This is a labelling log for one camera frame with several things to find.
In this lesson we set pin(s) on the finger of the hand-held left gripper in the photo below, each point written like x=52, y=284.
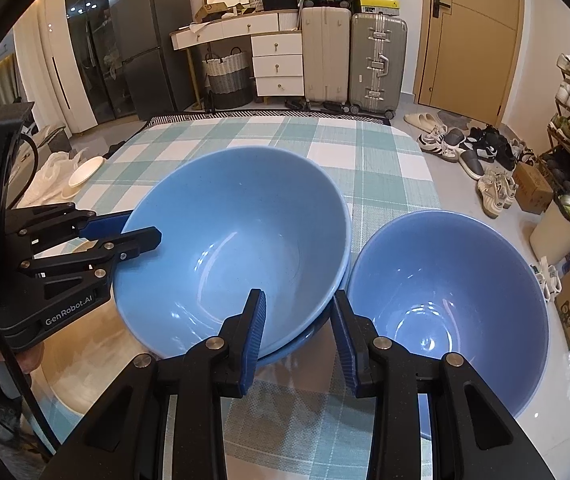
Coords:
x=140, y=240
x=107, y=224

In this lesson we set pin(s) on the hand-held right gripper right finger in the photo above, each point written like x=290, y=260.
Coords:
x=345, y=345

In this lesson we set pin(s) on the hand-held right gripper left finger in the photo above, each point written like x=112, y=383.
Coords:
x=255, y=340

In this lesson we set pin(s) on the blue ceramic bowl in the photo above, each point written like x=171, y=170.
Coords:
x=440, y=285
x=225, y=220
x=305, y=342

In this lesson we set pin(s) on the cream ceramic plate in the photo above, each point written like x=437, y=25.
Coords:
x=90, y=360

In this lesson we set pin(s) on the person's left hand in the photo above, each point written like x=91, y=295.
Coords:
x=30, y=360

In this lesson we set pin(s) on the small white plate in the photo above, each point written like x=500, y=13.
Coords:
x=86, y=171

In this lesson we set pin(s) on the white plastic bag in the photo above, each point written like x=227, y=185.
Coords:
x=52, y=175

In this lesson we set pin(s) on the black glass cabinet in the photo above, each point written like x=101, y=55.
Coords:
x=92, y=45

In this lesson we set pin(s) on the woven laundry basket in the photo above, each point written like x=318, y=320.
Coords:
x=227, y=82

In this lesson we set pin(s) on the grey refrigerator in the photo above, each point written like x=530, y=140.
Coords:
x=152, y=40

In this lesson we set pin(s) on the pair of white shoes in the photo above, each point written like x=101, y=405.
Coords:
x=547, y=280

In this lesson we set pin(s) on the white dresser with drawers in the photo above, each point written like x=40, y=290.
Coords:
x=275, y=60

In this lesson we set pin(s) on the pile of assorted shoes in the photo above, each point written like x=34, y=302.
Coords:
x=475, y=155

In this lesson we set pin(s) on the open cardboard box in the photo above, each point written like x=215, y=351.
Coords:
x=212, y=11

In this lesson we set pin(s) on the white trash bin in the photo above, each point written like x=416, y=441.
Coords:
x=555, y=232

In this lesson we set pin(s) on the small brown cardboard box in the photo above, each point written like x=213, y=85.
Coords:
x=532, y=190

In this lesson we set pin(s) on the beige suitcase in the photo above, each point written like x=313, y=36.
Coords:
x=325, y=55

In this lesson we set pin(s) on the silver suitcase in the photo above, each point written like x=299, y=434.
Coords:
x=377, y=60

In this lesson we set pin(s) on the yellow and black shoe box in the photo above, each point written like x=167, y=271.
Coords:
x=379, y=6

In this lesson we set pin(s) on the wooden door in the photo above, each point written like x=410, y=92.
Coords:
x=470, y=30

